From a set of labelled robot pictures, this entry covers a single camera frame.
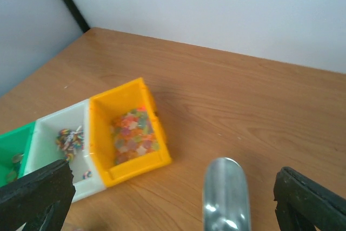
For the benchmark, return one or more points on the green plastic candy bin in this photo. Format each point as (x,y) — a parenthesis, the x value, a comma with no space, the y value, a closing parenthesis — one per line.
(15,146)

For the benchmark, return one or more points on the metal candy scoop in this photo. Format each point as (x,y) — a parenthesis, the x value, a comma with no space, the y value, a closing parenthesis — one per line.
(226,204)

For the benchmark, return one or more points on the white plastic candy bin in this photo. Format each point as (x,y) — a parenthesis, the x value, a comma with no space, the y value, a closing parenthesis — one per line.
(65,135)

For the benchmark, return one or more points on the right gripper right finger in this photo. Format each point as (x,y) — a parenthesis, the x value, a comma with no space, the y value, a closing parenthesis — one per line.
(303,204)

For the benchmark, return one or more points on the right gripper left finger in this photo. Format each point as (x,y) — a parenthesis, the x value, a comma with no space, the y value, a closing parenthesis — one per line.
(39,200)

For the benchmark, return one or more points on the orange plastic candy bin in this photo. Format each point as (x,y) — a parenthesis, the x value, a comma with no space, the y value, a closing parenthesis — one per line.
(126,138)

